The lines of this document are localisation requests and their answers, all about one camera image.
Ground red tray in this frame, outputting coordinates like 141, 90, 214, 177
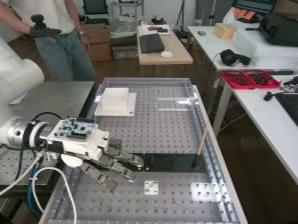
246, 69, 282, 90
219, 69, 256, 90

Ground wooden desk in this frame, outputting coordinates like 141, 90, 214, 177
137, 24, 195, 66

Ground clear box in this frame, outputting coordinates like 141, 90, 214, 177
37, 77, 250, 224

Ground black cable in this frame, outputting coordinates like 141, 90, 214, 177
30, 111, 63, 129

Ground black headphones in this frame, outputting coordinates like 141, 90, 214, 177
219, 48, 252, 67

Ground person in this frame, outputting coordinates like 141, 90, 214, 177
0, 0, 97, 82

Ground white cable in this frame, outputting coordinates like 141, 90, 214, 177
0, 149, 47, 198
30, 166, 79, 224

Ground cardboard box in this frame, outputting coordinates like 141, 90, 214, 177
81, 22, 113, 45
87, 42, 113, 63

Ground small wooden block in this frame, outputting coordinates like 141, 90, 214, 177
212, 22, 236, 41

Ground dark screen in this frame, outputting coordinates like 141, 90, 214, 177
82, 0, 109, 16

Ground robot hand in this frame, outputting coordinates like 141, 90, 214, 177
43, 115, 146, 193

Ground small white box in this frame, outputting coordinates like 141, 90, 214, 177
97, 87, 130, 113

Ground small white square bracket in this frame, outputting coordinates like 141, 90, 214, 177
142, 179, 159, 195

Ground black handheld device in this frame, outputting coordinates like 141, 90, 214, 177
29, 13, 47, 30

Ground dark keyboard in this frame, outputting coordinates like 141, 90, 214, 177
138, 33, 166, 55

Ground white desk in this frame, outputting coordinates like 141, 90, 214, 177
187, 24, 298, 75
211, 74, 298, 186

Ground black case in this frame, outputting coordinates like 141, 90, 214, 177
258, 13, 298, 47

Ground black plate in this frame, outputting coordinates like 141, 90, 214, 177
130, 152, 207, 174

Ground blue cable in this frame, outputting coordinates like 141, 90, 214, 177
26, 174, 45, 216

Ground black keyboard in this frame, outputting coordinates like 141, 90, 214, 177
274, 92, 298, 127

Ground thin stick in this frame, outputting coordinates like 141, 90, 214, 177
191, 128, 210, 168

